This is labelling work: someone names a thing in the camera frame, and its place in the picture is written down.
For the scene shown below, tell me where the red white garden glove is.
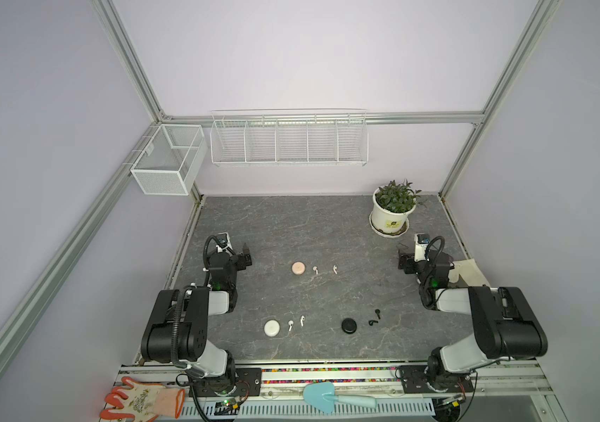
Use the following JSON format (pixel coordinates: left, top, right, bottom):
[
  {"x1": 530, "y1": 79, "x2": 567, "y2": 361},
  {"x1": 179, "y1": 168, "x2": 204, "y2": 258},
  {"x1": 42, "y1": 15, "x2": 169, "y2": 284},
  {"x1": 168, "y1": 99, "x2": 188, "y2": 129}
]
[{"x1": 100, "y1": 376, "x2": 186, "y2": 421}]

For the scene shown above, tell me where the white vented cable duct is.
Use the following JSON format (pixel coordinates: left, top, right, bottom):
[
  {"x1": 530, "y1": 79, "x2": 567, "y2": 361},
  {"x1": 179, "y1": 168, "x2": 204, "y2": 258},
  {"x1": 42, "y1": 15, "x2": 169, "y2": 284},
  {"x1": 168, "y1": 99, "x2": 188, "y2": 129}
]
[{"x1": 200, "y1": 398, "x2": 436, "y2": 421}]

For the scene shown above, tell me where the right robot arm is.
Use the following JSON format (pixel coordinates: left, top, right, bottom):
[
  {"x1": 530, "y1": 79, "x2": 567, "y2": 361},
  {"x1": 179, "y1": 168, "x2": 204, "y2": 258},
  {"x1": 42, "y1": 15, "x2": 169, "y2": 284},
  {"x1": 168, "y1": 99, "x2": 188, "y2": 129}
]
[{"x1": 398, "y1": 233, "x2": 548, "y2": 392}]

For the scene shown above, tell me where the pink earbud charging case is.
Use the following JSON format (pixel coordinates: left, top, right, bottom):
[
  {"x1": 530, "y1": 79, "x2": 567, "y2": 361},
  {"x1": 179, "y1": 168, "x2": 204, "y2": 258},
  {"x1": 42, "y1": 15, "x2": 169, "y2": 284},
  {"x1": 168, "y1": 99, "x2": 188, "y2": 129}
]
[{"x1": 291, "y1": 262, "x2": 306, "y2": 275}]

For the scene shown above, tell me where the beige grey work glove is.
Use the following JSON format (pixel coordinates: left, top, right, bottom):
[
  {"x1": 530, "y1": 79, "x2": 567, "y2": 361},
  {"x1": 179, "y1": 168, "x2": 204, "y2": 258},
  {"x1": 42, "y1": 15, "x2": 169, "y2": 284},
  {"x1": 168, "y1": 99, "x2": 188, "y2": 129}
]
[{"x1": 449, "y1": 258, "x2": 490, "y2": 287}]

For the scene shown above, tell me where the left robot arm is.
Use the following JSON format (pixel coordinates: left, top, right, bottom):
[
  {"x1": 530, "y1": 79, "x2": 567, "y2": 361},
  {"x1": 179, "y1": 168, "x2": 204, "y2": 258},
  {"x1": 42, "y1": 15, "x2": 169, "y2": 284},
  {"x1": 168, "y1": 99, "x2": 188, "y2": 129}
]
[{"x1": 140, "y1": 247, "x2": 252, "y2": 396}]

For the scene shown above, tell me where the long white wire basket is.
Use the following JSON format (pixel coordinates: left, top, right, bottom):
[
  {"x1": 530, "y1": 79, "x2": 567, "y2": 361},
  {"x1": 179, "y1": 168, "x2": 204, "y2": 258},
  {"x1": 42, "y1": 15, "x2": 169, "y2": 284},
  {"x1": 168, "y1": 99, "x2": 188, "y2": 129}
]
[{"x1": 210, "y1": 109, "x2": 370, "y2": 166}]

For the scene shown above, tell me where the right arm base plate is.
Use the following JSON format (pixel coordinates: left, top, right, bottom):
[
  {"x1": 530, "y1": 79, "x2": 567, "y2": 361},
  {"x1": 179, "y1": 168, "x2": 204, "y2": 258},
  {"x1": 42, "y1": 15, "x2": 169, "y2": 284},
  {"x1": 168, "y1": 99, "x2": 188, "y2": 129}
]
[{"x1": 395, "y1": 365, "x2": 475, "y2": 394}]

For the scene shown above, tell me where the small white mesh basket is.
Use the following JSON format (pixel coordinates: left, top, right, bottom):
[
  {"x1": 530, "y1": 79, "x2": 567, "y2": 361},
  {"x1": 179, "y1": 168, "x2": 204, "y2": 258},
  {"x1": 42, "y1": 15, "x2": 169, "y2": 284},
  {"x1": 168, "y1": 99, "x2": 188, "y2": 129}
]
[{"x1": 131, "y1": 124, "x2": 208, "y2": 196}]

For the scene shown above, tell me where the teal garden trowel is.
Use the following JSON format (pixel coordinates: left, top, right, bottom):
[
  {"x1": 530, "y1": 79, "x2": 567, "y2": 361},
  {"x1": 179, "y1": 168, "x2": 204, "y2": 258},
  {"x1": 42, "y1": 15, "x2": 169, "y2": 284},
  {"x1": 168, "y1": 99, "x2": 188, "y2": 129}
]
[{"x1": 303, "y1": 382, "x2": 377, "y2": 414}]

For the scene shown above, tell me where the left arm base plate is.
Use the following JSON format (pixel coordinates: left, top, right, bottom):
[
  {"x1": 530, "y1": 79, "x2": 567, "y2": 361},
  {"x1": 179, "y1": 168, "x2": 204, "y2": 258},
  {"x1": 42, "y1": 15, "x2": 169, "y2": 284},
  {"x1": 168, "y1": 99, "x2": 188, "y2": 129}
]
[{"x1": 189, "y1": 367, "x2": 262, "y2": 398}]

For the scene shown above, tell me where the potted green plant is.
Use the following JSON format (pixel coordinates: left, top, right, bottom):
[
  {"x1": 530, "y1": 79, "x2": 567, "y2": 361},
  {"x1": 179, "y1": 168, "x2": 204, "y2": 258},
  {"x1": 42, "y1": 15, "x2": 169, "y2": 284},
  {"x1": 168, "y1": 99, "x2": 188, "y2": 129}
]
[{"x1": 369, "y1": 179, "x2": 421, "y2": 238}]

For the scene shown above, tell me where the black earbud charging case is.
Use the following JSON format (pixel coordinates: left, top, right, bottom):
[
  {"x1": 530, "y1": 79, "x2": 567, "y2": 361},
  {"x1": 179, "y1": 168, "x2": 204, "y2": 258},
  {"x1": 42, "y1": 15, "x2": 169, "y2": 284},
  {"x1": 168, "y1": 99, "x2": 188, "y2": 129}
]
[{"x1": 340, "y1": 318, "x2": 358, "y2": 335}]

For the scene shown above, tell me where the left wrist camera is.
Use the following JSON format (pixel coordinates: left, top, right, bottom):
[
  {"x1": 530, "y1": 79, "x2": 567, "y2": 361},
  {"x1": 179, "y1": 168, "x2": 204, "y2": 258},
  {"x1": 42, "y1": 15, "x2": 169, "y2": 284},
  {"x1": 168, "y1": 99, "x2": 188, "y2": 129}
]
[{"x1": 215, "y1": 232, "x2": 234, "y2": 255}]

